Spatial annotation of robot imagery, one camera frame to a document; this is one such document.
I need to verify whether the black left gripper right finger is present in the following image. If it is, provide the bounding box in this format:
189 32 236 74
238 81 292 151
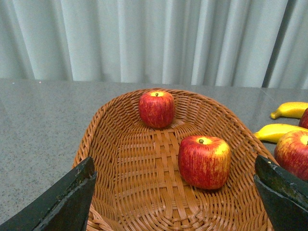
254 155 308 231

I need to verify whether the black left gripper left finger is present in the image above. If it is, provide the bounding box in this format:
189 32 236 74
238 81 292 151
0 157 97 231

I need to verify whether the red apple large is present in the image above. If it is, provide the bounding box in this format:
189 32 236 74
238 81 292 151
274 130 308 181

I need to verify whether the yellow banana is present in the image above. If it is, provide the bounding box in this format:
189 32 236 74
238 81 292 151
270 102 308 119
254 123 308 143

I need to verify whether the left brown wicker basket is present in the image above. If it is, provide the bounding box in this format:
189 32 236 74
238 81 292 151
74 89 273 231

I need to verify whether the near red yellow apple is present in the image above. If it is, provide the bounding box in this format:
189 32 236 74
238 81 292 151
178 135 231 190

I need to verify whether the grey white curtain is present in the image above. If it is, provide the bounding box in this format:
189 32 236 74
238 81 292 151
0 0 308 89

